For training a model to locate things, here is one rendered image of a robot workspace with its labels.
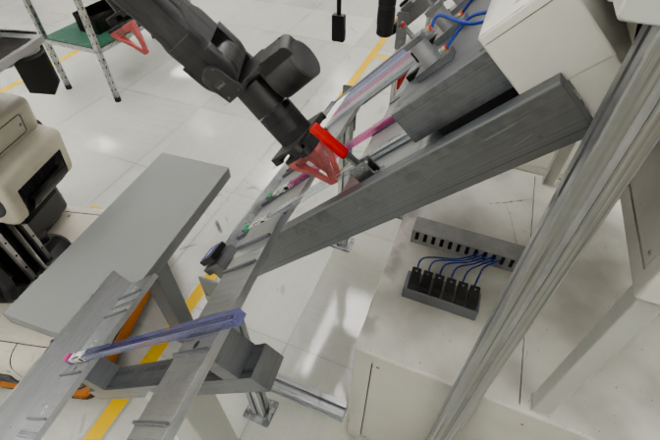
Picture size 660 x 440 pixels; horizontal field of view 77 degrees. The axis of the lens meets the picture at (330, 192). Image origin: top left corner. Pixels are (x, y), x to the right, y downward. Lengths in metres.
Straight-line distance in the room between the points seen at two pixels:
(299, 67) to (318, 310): 1.20
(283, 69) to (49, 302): 0.79
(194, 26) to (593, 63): 0.44
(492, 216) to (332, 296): 0.76
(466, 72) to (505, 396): 0.63
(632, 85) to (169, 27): 0.49
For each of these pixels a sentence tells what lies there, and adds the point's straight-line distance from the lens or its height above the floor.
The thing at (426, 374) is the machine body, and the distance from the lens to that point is 0.89.
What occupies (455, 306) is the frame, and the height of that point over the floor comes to 0.65.
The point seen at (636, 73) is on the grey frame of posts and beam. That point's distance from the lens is 0.37.
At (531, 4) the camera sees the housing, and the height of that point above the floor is 1.30.
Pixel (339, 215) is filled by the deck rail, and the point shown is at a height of 1.00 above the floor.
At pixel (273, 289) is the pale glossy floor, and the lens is 1.71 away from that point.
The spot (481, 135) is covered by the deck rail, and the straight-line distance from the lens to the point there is 0.44.
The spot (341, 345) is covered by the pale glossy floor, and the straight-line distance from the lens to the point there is 1.58.
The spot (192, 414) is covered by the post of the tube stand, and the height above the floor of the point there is 0.77.
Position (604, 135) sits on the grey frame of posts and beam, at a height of 1.23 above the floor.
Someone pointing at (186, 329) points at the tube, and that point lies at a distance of 0.49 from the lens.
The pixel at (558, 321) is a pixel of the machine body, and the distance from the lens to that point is 1.03.
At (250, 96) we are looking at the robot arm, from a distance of 0.62.
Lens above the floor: 1.42
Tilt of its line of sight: 44 degrees down
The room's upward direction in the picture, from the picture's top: straight up
